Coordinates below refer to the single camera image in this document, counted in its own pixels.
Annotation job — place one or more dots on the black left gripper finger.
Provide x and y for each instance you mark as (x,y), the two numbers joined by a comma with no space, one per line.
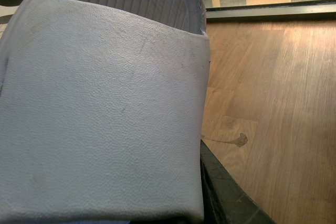
(224,200)

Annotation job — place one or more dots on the light blue slipper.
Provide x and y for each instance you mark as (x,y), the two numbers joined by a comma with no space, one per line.
(101,111)

